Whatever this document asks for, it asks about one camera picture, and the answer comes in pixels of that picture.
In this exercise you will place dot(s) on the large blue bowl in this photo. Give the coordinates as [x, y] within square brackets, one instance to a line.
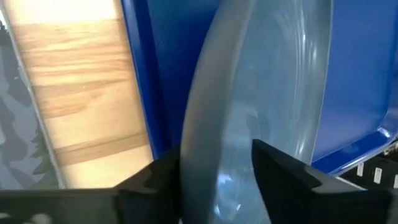
[264, 77]

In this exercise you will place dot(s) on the black mount with white marks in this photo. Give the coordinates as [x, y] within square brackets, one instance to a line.
[373, 169]

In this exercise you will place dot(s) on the blue plastic tray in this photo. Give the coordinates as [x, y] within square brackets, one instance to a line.
[357, 77]

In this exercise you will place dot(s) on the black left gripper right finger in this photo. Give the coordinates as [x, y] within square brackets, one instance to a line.
[286, 186]

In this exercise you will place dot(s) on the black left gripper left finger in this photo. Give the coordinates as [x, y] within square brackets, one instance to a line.
[155, 193]

